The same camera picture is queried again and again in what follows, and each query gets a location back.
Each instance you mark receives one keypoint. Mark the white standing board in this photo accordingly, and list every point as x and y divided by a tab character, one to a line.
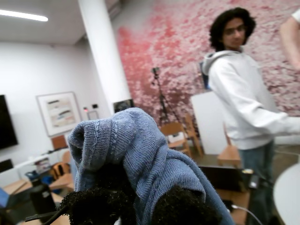
206	122

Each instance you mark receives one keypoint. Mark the black water bottle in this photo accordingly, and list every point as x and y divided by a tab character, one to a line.
41	199

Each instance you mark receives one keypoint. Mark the black zip tie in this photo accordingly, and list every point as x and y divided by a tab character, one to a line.
39	216

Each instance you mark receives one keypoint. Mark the camera tripod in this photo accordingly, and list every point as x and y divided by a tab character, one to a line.
155	73

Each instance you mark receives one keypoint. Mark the framed abstract picture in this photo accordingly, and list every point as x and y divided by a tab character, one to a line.
59	113

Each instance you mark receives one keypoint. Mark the brown cardboard box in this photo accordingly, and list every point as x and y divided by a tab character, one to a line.
59	142

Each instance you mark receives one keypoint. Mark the man in white hoodie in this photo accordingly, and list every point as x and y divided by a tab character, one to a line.
234	93

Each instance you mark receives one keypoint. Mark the black wall television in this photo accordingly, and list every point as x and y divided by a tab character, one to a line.
7	122

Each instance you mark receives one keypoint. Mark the dark laptop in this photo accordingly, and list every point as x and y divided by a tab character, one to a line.
222	179

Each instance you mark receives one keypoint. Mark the blue printed T-shirt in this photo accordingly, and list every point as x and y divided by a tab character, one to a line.
145	150

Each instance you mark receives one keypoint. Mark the dark framed screen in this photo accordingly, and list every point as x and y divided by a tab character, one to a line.
123	105

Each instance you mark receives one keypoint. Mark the bare forearm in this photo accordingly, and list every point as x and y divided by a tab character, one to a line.
290	35

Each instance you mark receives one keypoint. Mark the ceiling air vent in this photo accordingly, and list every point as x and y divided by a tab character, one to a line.
113	9

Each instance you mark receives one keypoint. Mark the white round table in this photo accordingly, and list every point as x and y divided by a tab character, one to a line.
288	194

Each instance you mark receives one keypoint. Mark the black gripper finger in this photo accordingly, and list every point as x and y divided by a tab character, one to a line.
93	206
182	208

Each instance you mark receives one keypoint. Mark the small white wall frame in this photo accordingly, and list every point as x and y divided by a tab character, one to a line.
93	114

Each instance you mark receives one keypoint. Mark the ceiling light strip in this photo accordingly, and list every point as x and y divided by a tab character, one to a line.
23	15

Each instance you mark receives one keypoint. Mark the wooden chair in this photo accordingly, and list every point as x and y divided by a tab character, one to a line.
228	154
189	129
173	129
59	170

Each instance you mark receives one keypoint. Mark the white low shelf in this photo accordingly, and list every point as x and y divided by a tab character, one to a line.
23	165

